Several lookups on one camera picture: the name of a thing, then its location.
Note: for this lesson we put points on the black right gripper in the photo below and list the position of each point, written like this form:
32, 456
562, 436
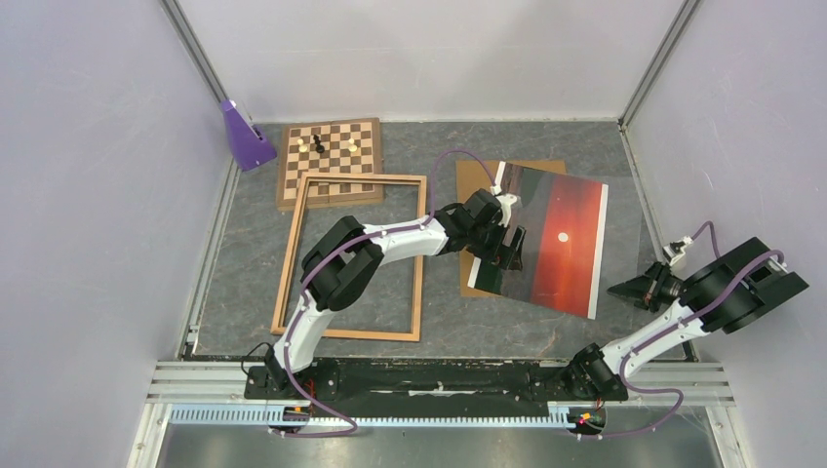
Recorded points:
646, 291

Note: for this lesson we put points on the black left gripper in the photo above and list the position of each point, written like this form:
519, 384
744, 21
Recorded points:
497, 258

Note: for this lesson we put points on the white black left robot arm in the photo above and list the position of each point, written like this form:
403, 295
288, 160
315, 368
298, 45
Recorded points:
341, 265

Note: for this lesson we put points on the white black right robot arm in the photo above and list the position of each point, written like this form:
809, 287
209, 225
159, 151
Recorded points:
730, 293

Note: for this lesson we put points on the red sunset photo print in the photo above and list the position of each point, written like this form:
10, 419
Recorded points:
564, 217

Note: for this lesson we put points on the wooden chessboard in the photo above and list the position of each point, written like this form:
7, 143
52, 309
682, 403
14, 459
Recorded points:
368, 159

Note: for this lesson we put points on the black chess piece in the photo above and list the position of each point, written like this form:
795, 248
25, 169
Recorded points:
319, 146

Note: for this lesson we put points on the purple wedge stand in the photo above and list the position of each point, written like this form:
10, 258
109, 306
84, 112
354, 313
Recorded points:
249, 146

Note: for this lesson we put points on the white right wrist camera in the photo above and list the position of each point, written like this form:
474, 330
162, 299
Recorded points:
675, 252

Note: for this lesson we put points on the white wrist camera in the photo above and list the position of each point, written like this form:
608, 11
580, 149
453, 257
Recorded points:
507, 204
675, 252

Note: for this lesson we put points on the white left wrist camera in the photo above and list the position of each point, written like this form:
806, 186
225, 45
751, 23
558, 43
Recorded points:
507, 204

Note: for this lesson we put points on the wooden picture frame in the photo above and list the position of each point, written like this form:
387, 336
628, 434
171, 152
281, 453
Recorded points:
285, 284

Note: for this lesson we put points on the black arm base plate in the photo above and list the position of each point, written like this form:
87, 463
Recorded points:
334, 379

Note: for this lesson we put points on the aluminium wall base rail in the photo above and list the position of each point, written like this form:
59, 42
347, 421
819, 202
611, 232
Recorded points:
190, 328

